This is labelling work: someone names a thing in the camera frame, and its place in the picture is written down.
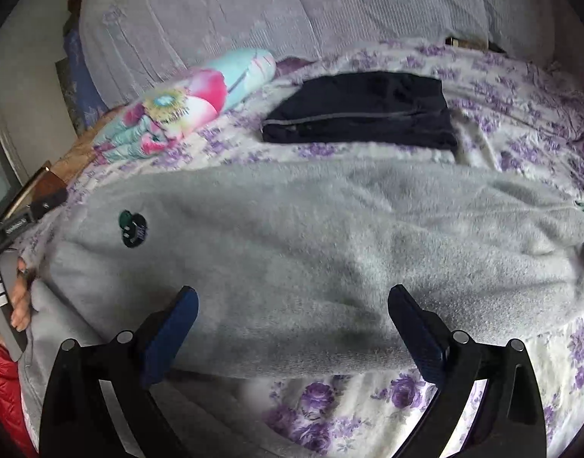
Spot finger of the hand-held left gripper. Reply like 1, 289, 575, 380
26, 187, 69, 218

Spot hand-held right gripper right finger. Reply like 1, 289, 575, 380
387, 284, 548, 458

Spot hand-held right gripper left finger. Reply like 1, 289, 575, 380
39, 286, 200, 458

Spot grey fleece sweater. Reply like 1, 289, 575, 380
18, 110, 584, 458

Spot dark navy folded pants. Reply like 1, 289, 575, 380
261, 71, 460, 152

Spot person's left hand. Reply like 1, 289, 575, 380
10, 256, 36, 333

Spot orange cloth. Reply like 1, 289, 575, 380
48, 107, 131, 189

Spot purple floral bedsheet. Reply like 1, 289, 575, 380
25, 40, 584, 458

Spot blue pillow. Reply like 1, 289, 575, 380
62, 27, 109, 131

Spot colourful floral folded blanket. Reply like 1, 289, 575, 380
92, 48, 277, 164

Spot white lace bedding cover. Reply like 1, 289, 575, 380
77, 0, 493, 106

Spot purple cloth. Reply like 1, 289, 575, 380
274, 56, 318, 76

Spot small wooden box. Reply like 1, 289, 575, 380
445, 35, 508, 54

